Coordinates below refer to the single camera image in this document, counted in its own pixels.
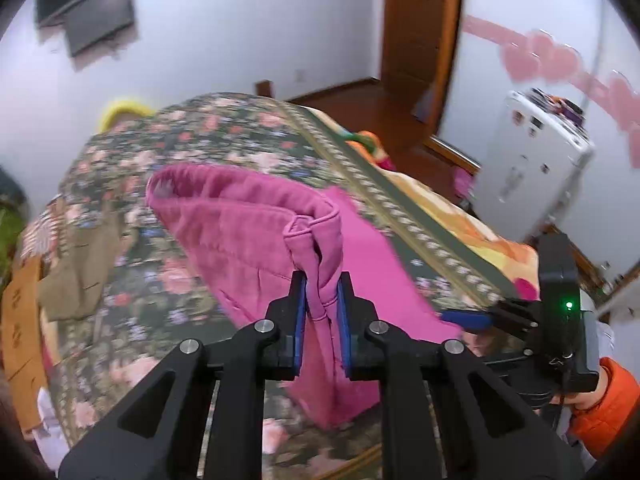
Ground orange yellow blanket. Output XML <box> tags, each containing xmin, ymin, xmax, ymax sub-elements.
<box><xmin>310</xmin><ymin>108</ymin><xmax>539</xmax><ymax>300</ymax></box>

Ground brown cardboard box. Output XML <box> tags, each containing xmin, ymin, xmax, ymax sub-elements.
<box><xmin>1</xmin><ymin>256</ymin><xmax>48</xmax><ymax>432</ymax></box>

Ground olive green folded garment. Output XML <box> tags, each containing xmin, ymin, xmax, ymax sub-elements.
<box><xmin>34</xmin><ymin>197</ymin><xmax>124</xmax><ymax>321</ymax></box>

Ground white suitcase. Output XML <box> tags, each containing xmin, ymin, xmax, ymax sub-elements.
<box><xmin>470</xmin><ymin>88</ymin><xmax>594</xmax><ymax>242</ymax></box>

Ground wooden bed post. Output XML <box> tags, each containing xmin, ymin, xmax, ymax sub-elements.
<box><xmin>254</xmin><ymin>79</ymin><xmax>273</xmax><ymax>98</ymax></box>

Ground wooden door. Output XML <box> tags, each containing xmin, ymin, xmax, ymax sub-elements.
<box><xmin>381</xmin><ymin>0</ymin><xmax>462</xmax><ymax>142</ymax></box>

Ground pink slipper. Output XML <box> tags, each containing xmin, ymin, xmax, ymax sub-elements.
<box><xmin>452</xmin><ymin>166</ymin><xmax>474</xmax><ymax>200</ymax></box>

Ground pink heart wall decoration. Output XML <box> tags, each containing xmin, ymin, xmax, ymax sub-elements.
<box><xmin>462</xmin><ymin>15</ymin><xmax>639</xmax><ymax>169</ymax></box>

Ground yellow round object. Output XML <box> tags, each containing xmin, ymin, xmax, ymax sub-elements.
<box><xmin>96</xmin><ymin>99</ymin><xmax>155</xmax><ymax>133</ymax></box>

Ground right hand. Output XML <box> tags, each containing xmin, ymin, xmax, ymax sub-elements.
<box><xmin>550</xmin><ymin>392</ymin><xmax>594</xmax><ymax>410</ymax></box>

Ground green storage bag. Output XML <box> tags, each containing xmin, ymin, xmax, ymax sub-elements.
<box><xmin>0</xmin><ymin>169</ymin><xmax>28</xmax><ymax>286</ymax></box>

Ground pink pants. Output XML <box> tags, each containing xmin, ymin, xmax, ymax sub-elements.
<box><xmin>145</xmin><ymin>164</ymin><xmax>460</xmax><ymax>429</ymax></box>

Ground floral bedspread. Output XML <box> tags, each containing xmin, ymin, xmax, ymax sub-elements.
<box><xmin>21</xmin><ymin>93</ymin><xmax>515</xmax><ymax>446</ymax></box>

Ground orange sleeve forearm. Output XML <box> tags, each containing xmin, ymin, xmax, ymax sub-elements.
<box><xmin>570</xmin><ymin>356</ymin><xmax>639</xmax><ymax>460</ymax></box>

